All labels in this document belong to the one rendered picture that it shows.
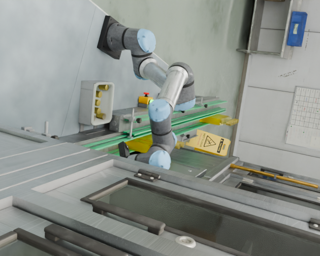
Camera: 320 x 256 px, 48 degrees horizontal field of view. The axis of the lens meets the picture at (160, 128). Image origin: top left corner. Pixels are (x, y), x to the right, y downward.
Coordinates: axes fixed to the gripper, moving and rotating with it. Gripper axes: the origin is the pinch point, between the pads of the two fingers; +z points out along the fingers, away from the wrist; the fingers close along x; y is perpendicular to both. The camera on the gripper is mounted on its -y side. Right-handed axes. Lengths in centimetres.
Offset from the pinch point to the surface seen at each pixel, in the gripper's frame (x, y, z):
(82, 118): 4.3, -37.1, 32.2
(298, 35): 305, -514, 21
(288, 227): -13, 34, -82
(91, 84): -7, -48, 22
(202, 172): 68, -44, -6
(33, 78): -31.5, -26.2, 24.1
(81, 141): 5.2, -20.7, 24.3
